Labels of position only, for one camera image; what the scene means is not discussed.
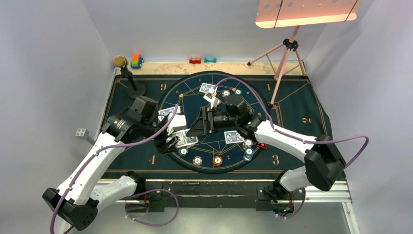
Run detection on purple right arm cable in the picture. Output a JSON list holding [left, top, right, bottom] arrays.
[[214, 77, 370, 169]]

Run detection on teal toy block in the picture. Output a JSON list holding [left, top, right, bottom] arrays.
[[204, 58, 217, 63]]

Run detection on dark green rectangular poker mat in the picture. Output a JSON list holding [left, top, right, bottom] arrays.
[[103, 71, 332, 180]]

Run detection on orange blue toy block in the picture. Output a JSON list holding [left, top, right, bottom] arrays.
[[131, 54, 143, 69]]

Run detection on grey lego brick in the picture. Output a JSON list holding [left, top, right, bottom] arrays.
[[75, 128, 95, 145]]

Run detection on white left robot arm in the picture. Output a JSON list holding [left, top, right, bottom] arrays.
[[42, 96, 186, 233]]

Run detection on red toy block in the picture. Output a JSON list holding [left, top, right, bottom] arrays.
[[189, 57, 202, 64]]

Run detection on blue playing card deck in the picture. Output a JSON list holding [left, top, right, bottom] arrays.
[[173, 129, 199, 149]]

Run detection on orange chip stack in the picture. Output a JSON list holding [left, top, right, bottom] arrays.
[[213, 156, 223, 167]]

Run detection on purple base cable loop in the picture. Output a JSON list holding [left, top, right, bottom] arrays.
[[125, 188, 180, 226]]

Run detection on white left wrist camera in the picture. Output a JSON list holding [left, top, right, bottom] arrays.
[[167, 114, 187, 136]]

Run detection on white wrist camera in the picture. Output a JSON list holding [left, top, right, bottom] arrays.
[[167, 114, 187, 136], [203, 87, 218, 108]]

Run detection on aluminium frame rail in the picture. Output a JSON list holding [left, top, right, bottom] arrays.
[[58, 179, 360, 234]]

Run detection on gold round microphone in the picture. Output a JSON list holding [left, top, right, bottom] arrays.
[[113, 55, 128, 68]]

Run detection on blue card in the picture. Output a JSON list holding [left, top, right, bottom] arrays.
[[224, 131, 244, 144], [199, 83, 216, 94], [157, 107, 175, 121]]

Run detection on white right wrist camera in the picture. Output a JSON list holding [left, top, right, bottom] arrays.
[[203, 87, 218, 108]]

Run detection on round blue poker mat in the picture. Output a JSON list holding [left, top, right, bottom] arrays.
[[148, 71, 272, 174]]

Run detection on pink perforated light panel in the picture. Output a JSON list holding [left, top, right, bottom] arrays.
[[255, 0, 362, 29]]

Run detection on pink tripod stand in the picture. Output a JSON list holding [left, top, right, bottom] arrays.
[[247, 25, 307, 105]]

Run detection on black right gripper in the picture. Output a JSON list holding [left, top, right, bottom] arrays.
[[187, 106, 239, 137]]

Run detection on red triangular dealer button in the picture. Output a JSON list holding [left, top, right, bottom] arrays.
[[255, 142, 267, 149]]

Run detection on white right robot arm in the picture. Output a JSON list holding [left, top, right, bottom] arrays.
[[187, 94, 346, 198]]

